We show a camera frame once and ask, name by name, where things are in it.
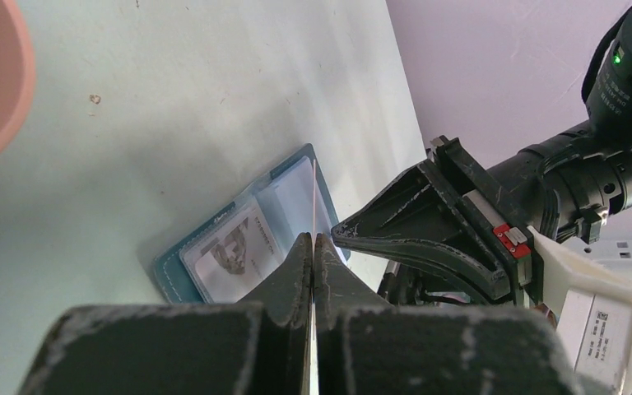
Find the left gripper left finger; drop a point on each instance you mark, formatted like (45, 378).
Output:
(258, 345)

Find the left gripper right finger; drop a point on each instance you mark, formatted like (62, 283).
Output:
(368, 346)

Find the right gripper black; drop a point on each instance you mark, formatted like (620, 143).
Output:
(451, 219)

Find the blue leather card holder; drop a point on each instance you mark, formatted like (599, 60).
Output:
(284, 194)

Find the yellow black credit card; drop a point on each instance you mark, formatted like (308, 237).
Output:
(314, 201)

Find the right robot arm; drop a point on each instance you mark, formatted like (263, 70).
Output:
(570, 184)

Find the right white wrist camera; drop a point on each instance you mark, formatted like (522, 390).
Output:
(594, 309)

